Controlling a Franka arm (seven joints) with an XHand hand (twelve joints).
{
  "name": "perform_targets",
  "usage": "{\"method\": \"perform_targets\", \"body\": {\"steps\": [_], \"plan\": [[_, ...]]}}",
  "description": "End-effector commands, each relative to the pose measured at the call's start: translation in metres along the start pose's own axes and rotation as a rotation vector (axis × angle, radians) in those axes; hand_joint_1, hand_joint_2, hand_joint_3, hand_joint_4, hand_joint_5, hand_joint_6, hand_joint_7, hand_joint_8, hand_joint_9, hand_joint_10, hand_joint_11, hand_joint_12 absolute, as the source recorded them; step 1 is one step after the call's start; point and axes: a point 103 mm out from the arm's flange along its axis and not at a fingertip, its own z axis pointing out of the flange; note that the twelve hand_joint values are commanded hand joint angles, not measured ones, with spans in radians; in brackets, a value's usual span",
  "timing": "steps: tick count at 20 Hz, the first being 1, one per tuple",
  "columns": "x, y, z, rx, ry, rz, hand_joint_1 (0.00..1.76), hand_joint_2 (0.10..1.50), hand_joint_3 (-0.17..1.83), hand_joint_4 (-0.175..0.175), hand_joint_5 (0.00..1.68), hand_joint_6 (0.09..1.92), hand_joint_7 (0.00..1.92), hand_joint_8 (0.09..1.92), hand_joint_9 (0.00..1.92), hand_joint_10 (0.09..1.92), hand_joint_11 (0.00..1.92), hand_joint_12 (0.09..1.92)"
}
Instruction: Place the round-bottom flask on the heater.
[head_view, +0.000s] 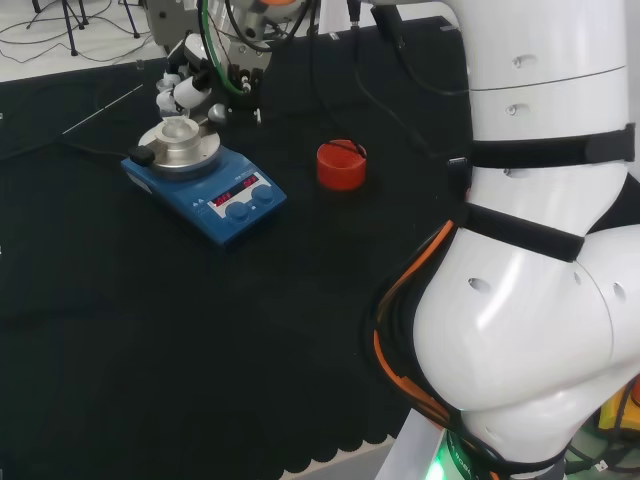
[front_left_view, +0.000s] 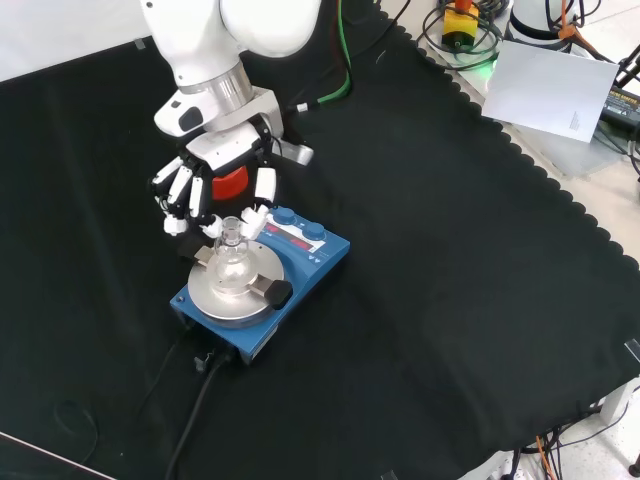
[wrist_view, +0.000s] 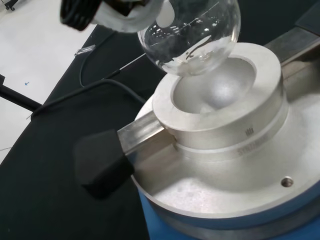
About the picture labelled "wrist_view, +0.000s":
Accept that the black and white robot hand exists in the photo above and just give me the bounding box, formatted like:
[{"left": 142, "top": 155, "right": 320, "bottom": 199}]
[{"left": 59, "top": 0, "right": 161, "bottom": 34}]

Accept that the heater with blue base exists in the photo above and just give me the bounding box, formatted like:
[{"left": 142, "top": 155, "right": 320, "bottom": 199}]
[{"left": 73, "top": 11, "right": 320, "bottom": 240}]

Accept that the small clear plastic piece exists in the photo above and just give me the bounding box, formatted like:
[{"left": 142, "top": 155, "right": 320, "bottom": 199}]
[{"left": 74, "top": 44, "right": 97, "bottom": 57}]

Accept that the thin glass rod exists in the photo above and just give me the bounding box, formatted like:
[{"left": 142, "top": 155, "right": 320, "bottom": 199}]
[{"left": 116, "top": 53, "right": 146, "bottom": 74}]

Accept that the black bench cloth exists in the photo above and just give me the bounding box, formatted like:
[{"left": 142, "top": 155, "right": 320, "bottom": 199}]
[{"left": 0, "top": 0, "right": 320, "bottom": 240}]

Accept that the thin grey cable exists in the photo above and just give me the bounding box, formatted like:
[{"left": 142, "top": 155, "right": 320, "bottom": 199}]
[{"left": 79, "top": 51, "right": 121, "bottom": 88}]

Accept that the black heater power cable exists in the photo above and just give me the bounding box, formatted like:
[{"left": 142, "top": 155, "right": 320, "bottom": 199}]
[{"left": 31, "top": 79, "right": 149, "bottom": 119}]

